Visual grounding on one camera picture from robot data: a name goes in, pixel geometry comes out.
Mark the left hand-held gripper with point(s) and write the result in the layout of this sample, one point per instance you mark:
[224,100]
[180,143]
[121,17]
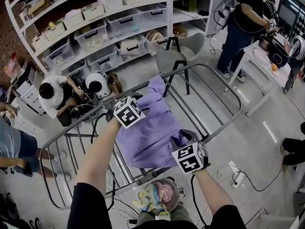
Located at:
[128,113]

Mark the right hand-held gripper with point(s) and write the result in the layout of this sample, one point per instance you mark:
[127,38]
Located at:
[190,159]

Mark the purple printed shirt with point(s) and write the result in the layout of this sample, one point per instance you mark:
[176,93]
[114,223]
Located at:
[152,132]

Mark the pink garment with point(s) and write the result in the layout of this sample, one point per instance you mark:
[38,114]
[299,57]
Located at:
[166,190]

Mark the grey metal drying rack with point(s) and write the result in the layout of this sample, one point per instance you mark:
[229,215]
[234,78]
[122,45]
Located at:
[146,178]

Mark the rainbow striped garment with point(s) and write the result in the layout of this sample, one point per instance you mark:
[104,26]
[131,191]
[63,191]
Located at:
[149,199]

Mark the person's right forearm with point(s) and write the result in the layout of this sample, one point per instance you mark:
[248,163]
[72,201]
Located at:
[209,190]

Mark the person's left forearm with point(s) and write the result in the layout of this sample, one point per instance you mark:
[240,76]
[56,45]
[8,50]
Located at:
[100,151]

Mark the brown bag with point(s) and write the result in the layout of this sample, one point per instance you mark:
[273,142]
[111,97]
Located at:
[115,85]

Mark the white dome-shaped appliance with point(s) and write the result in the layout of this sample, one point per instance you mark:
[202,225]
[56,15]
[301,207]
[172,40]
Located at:
[101,87]

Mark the person's right sneaker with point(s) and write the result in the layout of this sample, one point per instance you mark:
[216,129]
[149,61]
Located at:
[182,195]

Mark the grey shell chair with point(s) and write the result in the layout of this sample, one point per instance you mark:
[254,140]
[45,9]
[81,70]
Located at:
[176,54]

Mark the grey slatted laundry basket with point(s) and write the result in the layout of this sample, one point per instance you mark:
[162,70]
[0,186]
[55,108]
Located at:
[175,199]

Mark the white power strip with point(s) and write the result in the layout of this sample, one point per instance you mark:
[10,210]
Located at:
[235,184]

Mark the row of clear storage bins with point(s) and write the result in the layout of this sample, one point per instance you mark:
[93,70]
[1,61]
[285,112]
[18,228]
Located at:
[124,23]

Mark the person's olive trousers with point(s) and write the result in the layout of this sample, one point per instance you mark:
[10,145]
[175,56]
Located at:
[181,213]

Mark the white metal shelving unit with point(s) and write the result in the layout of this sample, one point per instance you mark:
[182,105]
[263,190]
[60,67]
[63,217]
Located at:
[169,13]

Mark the row of cream storage boxes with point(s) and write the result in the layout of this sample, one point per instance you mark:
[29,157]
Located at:
[94,11]

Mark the white table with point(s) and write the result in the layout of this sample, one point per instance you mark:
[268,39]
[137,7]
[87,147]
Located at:
[262,80]

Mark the white drawer cabinet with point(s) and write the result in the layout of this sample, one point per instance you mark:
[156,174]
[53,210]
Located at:
[33,101]

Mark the green storage box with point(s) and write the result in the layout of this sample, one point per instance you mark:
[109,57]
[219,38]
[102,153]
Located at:
[190,5]

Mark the white plate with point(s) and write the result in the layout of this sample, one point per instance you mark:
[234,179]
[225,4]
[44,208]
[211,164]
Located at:
[261,55]

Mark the orange fruit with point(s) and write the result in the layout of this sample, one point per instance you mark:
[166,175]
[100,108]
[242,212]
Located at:
[275,67]

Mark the person's black t-shirt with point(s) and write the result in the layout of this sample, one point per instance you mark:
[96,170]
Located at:
[88,206]

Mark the pink gift bag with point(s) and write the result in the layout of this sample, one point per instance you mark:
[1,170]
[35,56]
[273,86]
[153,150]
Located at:
[13,68]

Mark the black rice cooker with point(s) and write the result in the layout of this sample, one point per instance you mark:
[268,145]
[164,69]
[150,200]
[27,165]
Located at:
[276,54]

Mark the dark glass partition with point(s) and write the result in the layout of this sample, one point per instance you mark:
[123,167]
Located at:
[293,11]

